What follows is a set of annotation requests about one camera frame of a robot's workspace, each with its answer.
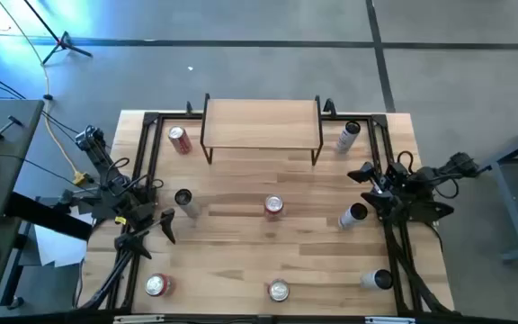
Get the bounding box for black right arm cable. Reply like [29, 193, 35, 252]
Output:
[396, 150, 461, 201]

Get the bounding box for silver metal bracket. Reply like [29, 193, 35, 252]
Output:
[113, 314, 165, 324]
[365, 316, 416, 324]

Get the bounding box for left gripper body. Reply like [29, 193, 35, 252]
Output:
[121, 202, 166, 239]

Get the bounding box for red Coca-Cola can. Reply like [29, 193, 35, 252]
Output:
[167, 125, 193, 156]

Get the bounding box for grey metal table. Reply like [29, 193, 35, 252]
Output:
[472, 116, 518, 265]

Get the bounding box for wooden shelf black metal frame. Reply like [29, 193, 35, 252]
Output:
[199, 93, 325, 167]

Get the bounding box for black aluminium rig frame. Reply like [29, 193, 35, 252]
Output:
[76, 97, 456, 316]

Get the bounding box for red Fanta strawberry can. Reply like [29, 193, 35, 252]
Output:
[263, 193, 285, 221]

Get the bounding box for black tripod stand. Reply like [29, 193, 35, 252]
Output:
[22, 0, 94, 66]

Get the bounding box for white Celsius slim can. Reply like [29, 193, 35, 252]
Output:
[174, 188, 202, 221]
[335, 120, 362, 154]
[360, 268, 394, 292]
[337, 202, 370, 230]

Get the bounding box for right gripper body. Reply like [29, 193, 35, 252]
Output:
[373, 164, 415, 202]

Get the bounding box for red soda can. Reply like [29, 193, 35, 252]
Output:
[144, 273, 174, 298]

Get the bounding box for Coca-Cola Star Wars can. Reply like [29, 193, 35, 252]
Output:
[267, 278, 291, 303]

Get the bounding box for black beam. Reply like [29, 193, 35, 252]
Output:
[4, 192, 94, 241]

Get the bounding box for black handled tool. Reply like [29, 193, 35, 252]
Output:
[0, 114, 24, 136]

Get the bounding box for white paper sheets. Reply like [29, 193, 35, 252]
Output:
[33, 211, 94, 269]

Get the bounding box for yellow cable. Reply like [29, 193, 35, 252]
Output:
[0, 0, 90, 186]

